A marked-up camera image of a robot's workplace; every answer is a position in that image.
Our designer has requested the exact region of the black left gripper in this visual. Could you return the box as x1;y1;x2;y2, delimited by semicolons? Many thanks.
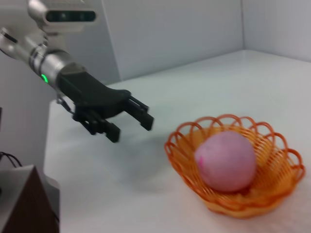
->
59;69;155;143

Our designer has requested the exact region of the pink peach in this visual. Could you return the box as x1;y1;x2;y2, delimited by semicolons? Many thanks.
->
193;131;258;194

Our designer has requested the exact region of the orange woven plastic basket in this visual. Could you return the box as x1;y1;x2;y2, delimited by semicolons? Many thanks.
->
164;114;306;220

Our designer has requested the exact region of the thin black cable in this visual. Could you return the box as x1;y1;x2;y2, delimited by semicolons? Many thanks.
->
0;151;23;168

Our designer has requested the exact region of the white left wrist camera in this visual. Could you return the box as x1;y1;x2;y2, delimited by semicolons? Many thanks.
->
26;0;98;33

